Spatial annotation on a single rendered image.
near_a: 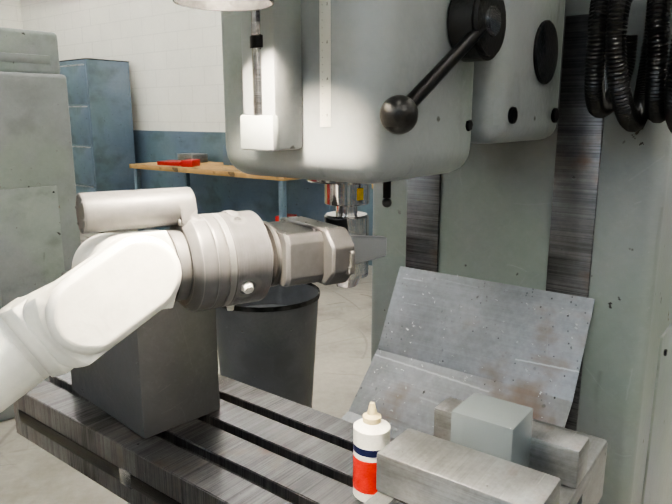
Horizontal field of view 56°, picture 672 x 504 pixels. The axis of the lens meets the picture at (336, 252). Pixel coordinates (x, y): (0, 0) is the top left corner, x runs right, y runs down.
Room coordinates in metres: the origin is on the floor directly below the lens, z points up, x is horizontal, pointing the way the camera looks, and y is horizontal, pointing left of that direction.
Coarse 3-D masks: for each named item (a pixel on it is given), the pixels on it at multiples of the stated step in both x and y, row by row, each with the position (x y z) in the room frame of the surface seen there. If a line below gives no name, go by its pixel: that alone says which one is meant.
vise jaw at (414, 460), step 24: (408, 432) 0.56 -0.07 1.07; (384, 456) 0.51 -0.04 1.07; (408, 456) 0.51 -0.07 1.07; (432, 456) 0.51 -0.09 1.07; (456, 456) 0.51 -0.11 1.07; (480, 456) 0.51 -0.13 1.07; (384, 480) 0.51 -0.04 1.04; (408, 480) 0.50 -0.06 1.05; (432, 480) 0.48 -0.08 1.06; (456, 480) 0.47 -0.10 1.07; (480, 480) 0.47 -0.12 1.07; (504, 480) 0.47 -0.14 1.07; (528, 480) 0.47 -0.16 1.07; (552, 480) 0.47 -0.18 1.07
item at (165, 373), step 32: (160, 320) 0.76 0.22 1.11; (192, 320) 0.80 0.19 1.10; (128, 352) 0.76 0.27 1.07; (160, 352) 0.76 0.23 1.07; (192, 352) 0.79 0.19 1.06; (96, 384) 0.83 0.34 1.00; (128, 384) 0.76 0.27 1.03; (160, 384) 0.76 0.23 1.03; (192, 384) 0.79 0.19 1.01; (128, 416) 0.77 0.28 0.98; (160, 416) 0.76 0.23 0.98; (192, 416) 0.79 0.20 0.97
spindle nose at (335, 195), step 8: (328, 184) 0.64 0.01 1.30; (360, 184) 0.63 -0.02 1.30; (368, 184) 0.64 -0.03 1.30; (328, 192) 0.64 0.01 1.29; (336, 192) 0.63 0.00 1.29; (344, 192) 0.63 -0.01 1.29; (352, 192) 0.63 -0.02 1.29; (368, 192) 0.64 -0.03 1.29; (328, 200) 0.64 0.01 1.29; (336, 200) 0.63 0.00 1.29; (344, 200) 0.63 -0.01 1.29; (352, 200) 0.63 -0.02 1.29; (360, 200) 0.63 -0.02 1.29; (368, 200) 0.64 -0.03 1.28
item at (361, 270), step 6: (348, 228) 0.63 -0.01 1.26; (354, 228) 0.63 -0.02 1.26; (360, 228) 0.63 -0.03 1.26; (366, 228) 0.64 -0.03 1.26; (354, 234) 0.63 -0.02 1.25; (360, 234) 0.63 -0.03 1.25; (366, 234) 0.64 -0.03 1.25; (360, 264) 0.63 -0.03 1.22; (366, 264) 0.64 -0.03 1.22; (360, 270) 0.63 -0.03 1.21; (366, 270) 0.64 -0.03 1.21; (354, 276) 0.63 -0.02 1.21; (360, 276) 0.63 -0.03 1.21
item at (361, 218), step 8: (328, 216) 0.64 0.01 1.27; (336, 216) 0.63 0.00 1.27; (344, 216) 0.63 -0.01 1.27; (352, 216) 0.63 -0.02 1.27; (360, 216) 0.63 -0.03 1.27; (368, 216) 0.64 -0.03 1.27; (336, 224) 0.63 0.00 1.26; (344, 224) 0.63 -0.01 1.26; (352, 224) 0.63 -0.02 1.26; (360, 224) 0.63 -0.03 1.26
